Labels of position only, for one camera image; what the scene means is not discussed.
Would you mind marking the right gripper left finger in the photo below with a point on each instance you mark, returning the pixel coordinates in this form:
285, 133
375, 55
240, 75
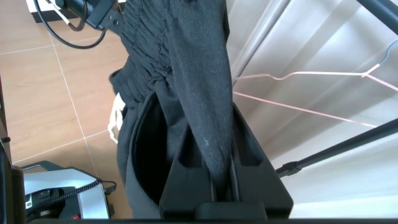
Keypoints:
183, 186

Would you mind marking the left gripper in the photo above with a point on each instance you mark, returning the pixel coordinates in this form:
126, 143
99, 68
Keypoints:
107, 15

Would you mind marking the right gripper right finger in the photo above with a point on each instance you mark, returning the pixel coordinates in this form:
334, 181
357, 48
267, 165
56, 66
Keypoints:
264, 186

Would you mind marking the black shorts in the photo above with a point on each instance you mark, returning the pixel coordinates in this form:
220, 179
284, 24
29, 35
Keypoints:
192, 62

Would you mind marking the pink clothes hanger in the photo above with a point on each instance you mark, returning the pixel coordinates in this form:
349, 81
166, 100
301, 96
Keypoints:
298, 73

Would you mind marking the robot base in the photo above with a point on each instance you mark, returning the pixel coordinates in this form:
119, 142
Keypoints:
62, 180

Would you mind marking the black clothes rack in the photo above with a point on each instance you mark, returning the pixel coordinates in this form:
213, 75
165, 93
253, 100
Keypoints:
342, 146

